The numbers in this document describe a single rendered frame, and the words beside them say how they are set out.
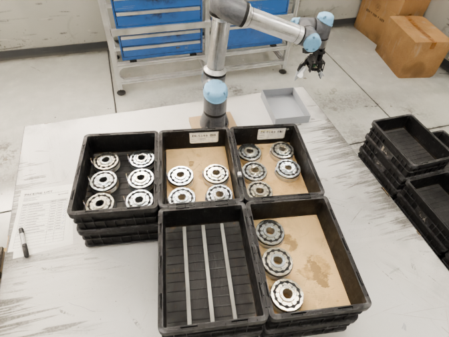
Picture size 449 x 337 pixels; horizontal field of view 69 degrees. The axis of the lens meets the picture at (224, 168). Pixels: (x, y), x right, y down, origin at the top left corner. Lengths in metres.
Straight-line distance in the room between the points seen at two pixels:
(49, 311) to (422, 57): 3.77
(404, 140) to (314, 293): 1.46
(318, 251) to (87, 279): 0.83
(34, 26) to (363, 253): 3.57
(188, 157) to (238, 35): 2.01
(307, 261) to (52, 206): 1.04
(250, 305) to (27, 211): 0.99
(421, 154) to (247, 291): 1.55
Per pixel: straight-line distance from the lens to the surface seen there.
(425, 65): 4.13
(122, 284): 1.29
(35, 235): 1.50
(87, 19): 3.92
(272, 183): 1.36
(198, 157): 1.43
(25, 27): 4.02
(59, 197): 1.57
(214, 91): 1.59
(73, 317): 1.29
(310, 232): 1.26
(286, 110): 1.94
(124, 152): 1.49
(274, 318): 0.99
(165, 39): 3.10
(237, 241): 1.18
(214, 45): 1.62
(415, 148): 2.35
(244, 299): 1.10
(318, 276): 1.18
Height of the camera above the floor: 1.85
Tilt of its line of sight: 48 degrees down
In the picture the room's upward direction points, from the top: 4 degrees clockwise
